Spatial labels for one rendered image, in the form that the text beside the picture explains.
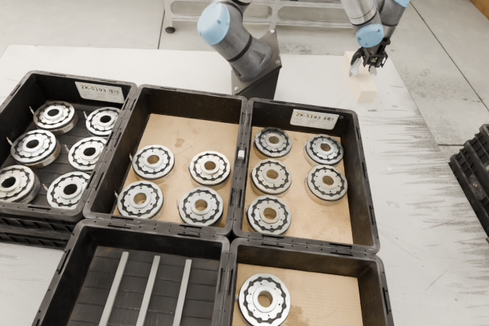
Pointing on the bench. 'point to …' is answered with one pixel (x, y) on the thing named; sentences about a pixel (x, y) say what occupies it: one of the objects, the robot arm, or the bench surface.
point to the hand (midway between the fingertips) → (359, 73)
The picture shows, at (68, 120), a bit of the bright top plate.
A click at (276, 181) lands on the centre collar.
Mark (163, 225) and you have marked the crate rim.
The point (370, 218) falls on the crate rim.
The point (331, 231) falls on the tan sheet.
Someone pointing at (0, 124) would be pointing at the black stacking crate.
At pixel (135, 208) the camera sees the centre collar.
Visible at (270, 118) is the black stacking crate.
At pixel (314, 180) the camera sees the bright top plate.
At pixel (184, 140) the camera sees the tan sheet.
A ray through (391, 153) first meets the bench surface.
